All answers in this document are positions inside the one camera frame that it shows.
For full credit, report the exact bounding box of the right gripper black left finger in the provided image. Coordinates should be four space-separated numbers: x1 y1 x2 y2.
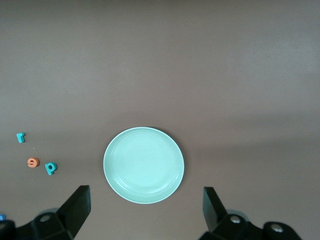
16 185 92 240

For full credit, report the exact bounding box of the teal letter d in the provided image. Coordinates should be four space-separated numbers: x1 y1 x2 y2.
44 161 58 176

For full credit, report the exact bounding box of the brown table cover sheet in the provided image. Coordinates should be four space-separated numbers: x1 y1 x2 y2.
0 0 320 240

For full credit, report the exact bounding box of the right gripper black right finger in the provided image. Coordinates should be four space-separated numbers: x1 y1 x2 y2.
199 186 303 240

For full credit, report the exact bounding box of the orange letter e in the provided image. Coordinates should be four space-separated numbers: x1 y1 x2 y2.
26 157 40 168

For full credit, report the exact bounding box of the mint green plate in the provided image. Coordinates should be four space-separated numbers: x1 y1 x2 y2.
103 126 185 205

